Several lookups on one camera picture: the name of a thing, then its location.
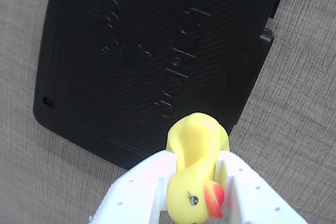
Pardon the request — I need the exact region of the yellow rubber duck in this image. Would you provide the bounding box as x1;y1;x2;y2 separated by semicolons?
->
166;112;230;224

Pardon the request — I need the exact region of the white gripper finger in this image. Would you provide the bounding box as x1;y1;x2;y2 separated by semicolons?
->
88;150;179;224
214;151;308;224

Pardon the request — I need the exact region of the black plastic plate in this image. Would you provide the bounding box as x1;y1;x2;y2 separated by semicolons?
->
32;0;301;172

